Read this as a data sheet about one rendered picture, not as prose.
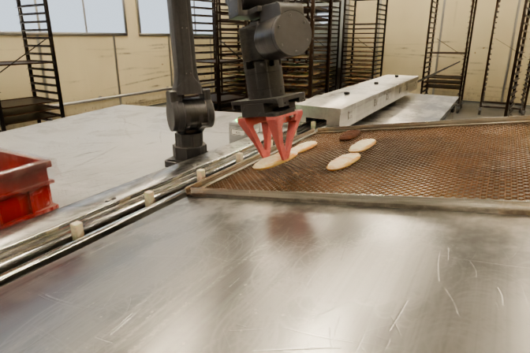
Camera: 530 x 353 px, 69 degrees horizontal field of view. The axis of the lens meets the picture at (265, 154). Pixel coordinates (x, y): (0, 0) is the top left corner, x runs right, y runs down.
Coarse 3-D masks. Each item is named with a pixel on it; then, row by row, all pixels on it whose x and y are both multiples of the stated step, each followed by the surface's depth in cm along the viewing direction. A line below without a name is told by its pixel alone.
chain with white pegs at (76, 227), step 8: (272, 144) 103; (240, 152) 92; (240, 160) 91; (200, 176) 79; (144, 192) 68; (152, 192) 68; (152, 200) 68; (72, 224) 56; (80, 224) 57; (72, 232) 57; (80, 232) 57
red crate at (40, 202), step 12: (12, 192) 64; (36, 192) 68; (48, 192) 70; (0, 204) 63; (12, 204) 65; (24, 204) 67; (36, 204) 69; (48, 204) 71; (0, 216) 63; (12, 216) 65; (24, 216) 67; (36, 216) 68; (0, 228) 63
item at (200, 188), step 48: (336, 144) 84; (384, 144) 77; (432, 144) 71; (480, 144) 66; (528, 144) 61; (192, 192) 61; (240, 192) 56; (288, 192) 52; (384, 192) 50; (480, 192) 45
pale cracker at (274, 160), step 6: (270, 156) 62; (276, 156) 61; (294, 156) 62; (258, 162) 59; (264, 162) 59; (270, 162) 58; (276, 162) 59; (282, 162) 60; (258, 168) 58; (264, 168) 58
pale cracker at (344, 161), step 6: (342, 156) 68; (348, 156) 67; (354, 156) 67; (330, 162) 65; (336, 162) 64; (342, 162) 64; (348, 162) 64; (330, 168) 63; (336, 168) 63; (342, 168) 63
